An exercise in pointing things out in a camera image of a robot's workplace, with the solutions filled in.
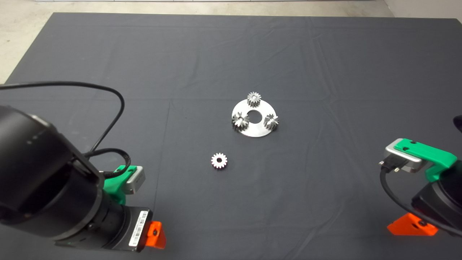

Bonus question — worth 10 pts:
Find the green left camera mount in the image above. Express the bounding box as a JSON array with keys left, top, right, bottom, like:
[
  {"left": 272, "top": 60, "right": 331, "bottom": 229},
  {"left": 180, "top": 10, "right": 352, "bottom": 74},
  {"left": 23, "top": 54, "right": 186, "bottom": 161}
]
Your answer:
[{"left": 103, "top": 165, "right": 138, "bottom": 205}]

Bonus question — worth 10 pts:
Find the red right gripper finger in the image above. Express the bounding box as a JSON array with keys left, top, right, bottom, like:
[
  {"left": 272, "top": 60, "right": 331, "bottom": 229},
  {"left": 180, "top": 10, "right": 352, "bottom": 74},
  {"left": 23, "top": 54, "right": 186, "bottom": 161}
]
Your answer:
[{"left": 387, "top": 213, "right": 439, "bottom": 236}]

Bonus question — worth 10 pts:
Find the round metal plate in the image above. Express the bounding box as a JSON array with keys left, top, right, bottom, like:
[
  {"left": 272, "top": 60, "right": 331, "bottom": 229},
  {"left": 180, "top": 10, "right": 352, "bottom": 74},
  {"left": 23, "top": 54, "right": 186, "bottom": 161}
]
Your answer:
[{"left": 231, "top": 98, "right": 277, "bottom": 138}]

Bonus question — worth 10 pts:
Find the small steel gear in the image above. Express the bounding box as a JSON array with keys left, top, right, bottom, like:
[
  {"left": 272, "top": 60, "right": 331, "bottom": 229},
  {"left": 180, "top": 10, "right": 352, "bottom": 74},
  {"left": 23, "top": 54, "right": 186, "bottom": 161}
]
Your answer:
[
  {"left": 247, "top": 91, "right": 262, "bottom": 108},
  {"left": 211, "top": 153, "right": 228, "bottom": 169},
  {"left": 263, "top": 114, "right": 279, "bottom": 131}
]

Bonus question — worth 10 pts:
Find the black right camera cable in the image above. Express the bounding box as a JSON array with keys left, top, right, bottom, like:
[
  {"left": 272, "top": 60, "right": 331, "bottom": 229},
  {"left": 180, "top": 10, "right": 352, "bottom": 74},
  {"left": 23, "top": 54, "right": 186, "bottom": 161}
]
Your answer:
[{"left": 379, "top": 161, "right": 462, "bottom": 238}]

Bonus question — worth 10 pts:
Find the silver left camera box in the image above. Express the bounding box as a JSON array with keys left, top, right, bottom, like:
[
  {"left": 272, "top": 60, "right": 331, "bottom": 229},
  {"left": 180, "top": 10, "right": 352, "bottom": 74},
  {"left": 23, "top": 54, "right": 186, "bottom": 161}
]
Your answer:
[{"left": 123, "top": 167, "right": 146, "bottom": 195}]

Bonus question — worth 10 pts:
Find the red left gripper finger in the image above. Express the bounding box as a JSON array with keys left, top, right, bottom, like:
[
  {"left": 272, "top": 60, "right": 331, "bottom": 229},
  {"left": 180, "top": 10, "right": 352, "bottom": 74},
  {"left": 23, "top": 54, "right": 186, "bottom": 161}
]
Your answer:
[{"left": 145, "top": 221, "right": 167, "bottom": 250}]

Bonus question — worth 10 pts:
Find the silver right camera box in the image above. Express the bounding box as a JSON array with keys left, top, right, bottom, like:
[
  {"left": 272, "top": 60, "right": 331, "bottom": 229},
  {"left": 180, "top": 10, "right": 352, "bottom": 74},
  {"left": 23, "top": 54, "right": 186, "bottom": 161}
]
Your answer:
[{"left": 384, "top": 138, "right": 429, "bottom": 173}]

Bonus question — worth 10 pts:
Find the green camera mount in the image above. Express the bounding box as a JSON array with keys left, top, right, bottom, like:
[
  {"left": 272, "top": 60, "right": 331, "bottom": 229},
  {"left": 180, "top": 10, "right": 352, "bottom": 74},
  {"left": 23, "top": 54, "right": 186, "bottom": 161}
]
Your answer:
[
  {"left": 103, "top": 165, "right": 138, "bottom": 205},
  {"left": 393, "top": 139, "right": 458, "bottom": 182}
]

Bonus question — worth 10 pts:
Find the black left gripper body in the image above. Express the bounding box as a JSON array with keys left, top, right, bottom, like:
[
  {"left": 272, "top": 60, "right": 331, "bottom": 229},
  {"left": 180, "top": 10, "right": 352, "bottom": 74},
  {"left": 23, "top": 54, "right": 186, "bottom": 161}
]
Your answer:
[{"left": 118, "top": 207, "right": 153, "bottom": 253}]

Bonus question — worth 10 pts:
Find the thin black left camera cable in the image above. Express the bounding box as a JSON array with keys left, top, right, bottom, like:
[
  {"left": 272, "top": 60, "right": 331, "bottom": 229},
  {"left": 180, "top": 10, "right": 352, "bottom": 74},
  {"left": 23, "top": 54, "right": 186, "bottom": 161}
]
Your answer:
[{"left": 0, "top": 81, "right": 131, "bottom": 178}]

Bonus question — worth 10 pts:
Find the green right camera mount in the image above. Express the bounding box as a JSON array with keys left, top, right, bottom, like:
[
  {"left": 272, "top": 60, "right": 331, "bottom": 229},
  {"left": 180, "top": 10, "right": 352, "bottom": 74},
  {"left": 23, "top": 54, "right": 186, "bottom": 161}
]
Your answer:
[{"left": 393, "top": 139, "right": 458, "bottom": 182}]

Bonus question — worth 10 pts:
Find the dark grey table cloth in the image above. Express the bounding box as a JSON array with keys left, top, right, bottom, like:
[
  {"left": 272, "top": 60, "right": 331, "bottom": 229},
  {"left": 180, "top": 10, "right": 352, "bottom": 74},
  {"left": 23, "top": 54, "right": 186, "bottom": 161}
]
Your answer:
[{"left": 0, "top": 13, "right": 462, "bottom": 260}]

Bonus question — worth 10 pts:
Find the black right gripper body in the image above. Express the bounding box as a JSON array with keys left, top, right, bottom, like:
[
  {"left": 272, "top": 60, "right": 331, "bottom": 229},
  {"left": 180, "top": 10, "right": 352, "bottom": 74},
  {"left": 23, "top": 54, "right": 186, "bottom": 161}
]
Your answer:
[{"left": 411, "top": 181, "right": 462, "bottom": 238}]

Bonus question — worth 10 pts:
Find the large steel gear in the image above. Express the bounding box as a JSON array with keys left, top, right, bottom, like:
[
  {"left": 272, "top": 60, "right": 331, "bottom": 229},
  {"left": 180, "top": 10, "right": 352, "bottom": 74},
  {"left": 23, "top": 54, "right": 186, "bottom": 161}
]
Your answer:
[{"left": 232, "top": 112, "right": 250, "bottom": 132}]

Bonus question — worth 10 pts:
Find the silver camera box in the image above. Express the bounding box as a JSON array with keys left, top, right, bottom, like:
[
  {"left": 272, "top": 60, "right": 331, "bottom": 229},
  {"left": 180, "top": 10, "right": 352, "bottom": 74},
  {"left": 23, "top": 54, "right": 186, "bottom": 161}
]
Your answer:
[
  {"left": 384, "top": 138, "right": 429, "bottom": 173},
  {"left": 123, "top": 167, "right": 146, "bottom": 195}
]

